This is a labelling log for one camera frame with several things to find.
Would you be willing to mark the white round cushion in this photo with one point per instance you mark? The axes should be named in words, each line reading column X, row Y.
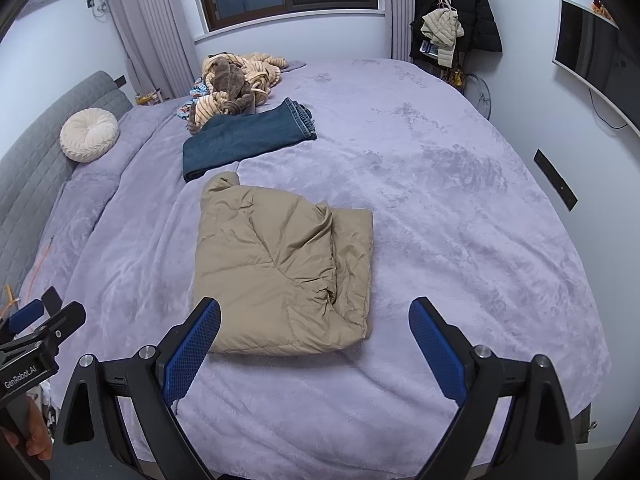
column 90, row 135

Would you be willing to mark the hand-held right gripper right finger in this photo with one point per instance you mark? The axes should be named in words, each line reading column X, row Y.
column 437, row 350

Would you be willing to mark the grey pleated curtain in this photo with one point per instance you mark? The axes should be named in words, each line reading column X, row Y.
column 402, row 10
column 155, row 25

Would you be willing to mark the black headboard socket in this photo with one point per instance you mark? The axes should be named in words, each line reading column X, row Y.
column 120, row 81

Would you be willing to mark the wall mounted television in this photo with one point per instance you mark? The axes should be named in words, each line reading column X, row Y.
column 590, row 50

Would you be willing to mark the brown plush garment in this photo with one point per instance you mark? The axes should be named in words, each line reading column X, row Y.
column 230, row 80

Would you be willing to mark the brown patterned bag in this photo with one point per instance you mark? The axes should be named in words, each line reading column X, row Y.
column 454, row 77

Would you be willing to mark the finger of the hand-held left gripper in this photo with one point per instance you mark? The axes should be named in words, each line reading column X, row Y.
column 62, row 320
column 27, row 316

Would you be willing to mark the colourful patterned cloth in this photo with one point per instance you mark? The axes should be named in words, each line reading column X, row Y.
column 197, row 91

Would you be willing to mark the white standing fan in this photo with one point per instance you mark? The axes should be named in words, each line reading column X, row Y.
column 482, row 97

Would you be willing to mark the person's left hand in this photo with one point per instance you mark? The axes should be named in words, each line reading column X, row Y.
column 32, row 425

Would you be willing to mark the grey quilted headboard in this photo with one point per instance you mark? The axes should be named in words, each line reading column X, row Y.
column 40, row 160

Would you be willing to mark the beige puffer jacket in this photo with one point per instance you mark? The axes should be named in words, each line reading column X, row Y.
column 275, row 270

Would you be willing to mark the black wall strip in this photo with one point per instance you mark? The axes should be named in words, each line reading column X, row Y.
column 555, row 180

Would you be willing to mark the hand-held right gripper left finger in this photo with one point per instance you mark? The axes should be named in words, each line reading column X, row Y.
column 192, row 350

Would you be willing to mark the yellow bedside clutter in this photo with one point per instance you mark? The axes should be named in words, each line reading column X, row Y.
column 149, row 97

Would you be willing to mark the beige striped garment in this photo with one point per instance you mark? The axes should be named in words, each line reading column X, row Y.
column 260, row 72

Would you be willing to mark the folded blue jeans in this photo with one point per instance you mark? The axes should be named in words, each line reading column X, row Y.
column 240, row 140

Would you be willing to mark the black hanging coat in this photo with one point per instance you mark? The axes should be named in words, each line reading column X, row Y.
column 475, row 10

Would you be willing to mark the blue printed tag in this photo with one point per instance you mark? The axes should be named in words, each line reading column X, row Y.
column 430, row 47

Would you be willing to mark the beige hanging puffer vest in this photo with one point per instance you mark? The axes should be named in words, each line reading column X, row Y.
column 442, row 27

